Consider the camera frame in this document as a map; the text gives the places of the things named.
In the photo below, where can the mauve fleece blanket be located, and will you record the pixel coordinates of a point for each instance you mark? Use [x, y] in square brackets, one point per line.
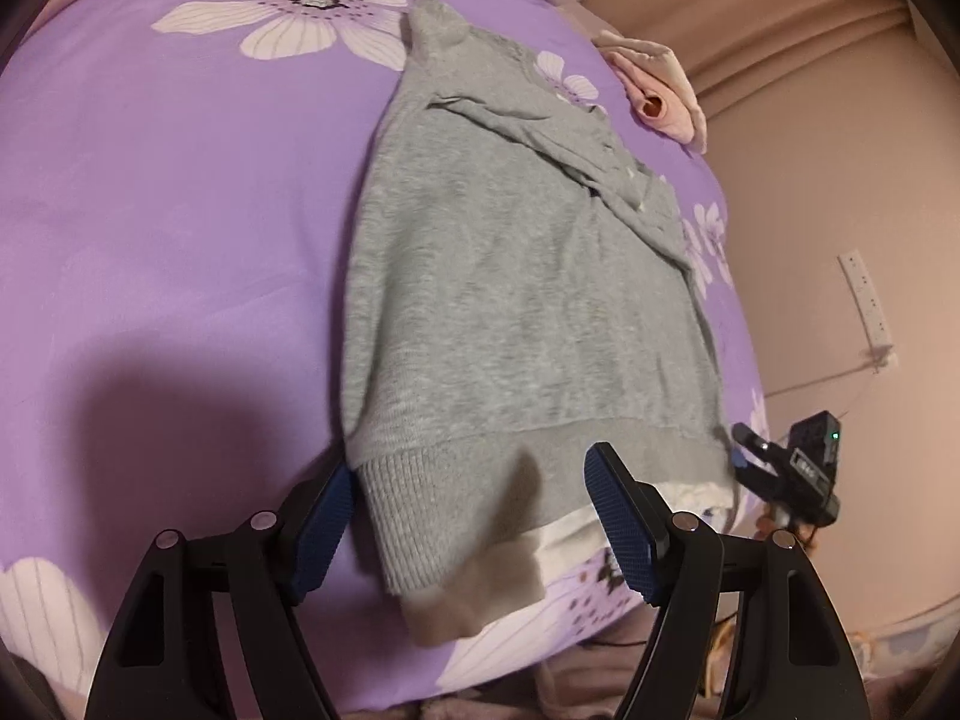
[555, 682]

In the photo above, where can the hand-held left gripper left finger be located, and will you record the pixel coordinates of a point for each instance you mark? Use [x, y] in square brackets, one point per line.
[321, 532]

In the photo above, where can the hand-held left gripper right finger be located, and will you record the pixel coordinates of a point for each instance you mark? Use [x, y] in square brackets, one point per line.
[626, 532]

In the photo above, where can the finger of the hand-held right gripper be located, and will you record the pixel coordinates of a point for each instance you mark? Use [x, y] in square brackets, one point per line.
[765, 465]

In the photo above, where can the purple floral bedsheet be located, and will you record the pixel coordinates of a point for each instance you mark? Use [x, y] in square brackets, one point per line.
[187, 240]

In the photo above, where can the pale patterned cloth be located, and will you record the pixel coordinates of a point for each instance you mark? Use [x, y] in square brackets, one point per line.
[900, 641]

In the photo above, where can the pink folded cloth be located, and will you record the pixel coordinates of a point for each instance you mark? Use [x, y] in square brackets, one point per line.
[660, 90]

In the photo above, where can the white shirt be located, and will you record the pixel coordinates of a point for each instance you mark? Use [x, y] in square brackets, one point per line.
[480, 592]

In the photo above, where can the grey knit sweater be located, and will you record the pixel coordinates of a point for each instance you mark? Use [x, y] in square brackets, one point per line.
[517, 300]

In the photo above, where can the white power strip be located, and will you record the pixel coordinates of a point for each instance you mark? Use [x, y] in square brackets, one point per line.
[866, 300]

